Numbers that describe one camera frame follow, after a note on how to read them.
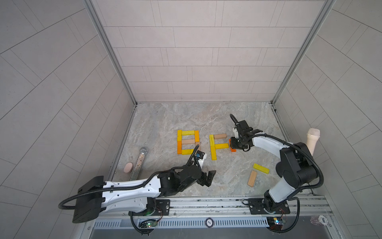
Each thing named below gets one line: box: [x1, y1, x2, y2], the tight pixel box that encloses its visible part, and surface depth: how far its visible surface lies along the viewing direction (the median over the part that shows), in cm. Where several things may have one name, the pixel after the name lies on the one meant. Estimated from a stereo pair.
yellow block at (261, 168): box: [253, 162, 270, 175], surface depth 85 cm
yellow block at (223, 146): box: [214, 143, 230, 150], surface depth 93 cm
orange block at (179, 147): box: [177, 140, 183, 155], surface depth 95 cm
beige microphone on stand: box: [305, 127, 321, 157], surface depth 66 cm
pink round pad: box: [123, 162, 134, 174], surface depth 84 cm
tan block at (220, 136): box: [213, 133, 227, 140], surface depth 99 cm
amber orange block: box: [194, 130, 200, 142], surface depth 100 cm
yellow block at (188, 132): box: [182, 130, 195, 136], surface depth 101 cm
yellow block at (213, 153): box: [210, 145, 217, 161], surface depth 91 cm
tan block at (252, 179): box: [247, 170, 258, 188], surface depth 82 cm
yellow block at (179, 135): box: [177, 129, 183, 142], surface depth 98 cm
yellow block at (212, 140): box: [208, 134, 215, 147], surface depth 97 cm
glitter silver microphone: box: [128, 146, 148, 181], surface depth 84 cm
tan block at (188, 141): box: [182, 138, 196, 145], surface depth 96 cm
